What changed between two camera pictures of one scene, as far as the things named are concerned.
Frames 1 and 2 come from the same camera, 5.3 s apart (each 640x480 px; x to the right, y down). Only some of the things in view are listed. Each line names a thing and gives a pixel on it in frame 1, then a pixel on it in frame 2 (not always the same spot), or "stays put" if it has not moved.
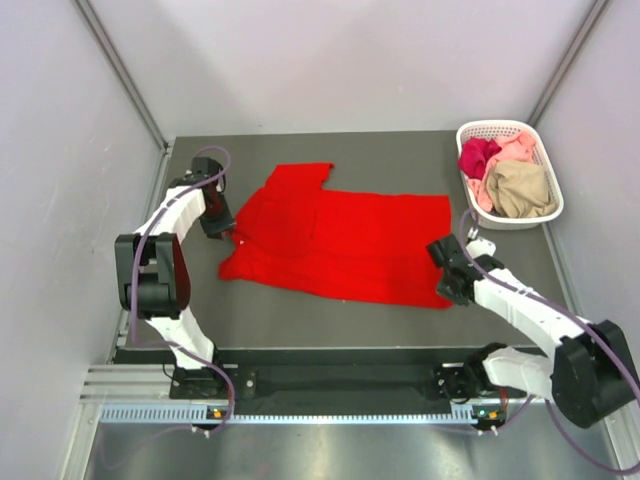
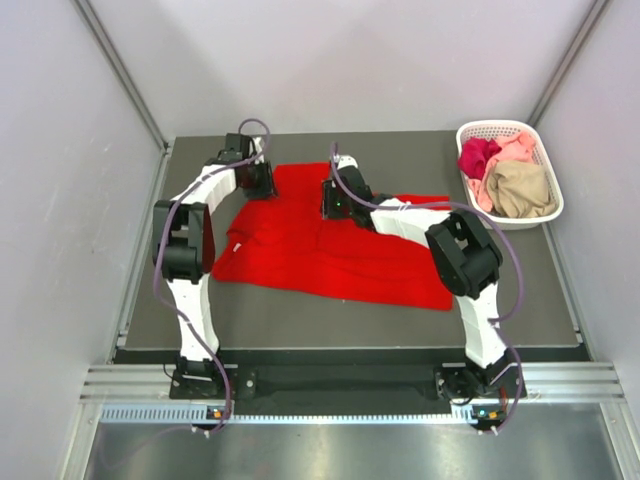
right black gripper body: (445, 290) to (335, 205)
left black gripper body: (217, 217) to (259, 182)
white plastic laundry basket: (510, 179) stays put
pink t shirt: (516, 147) stays put
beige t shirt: (518, 189) stays put
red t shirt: (358, 246) stays put
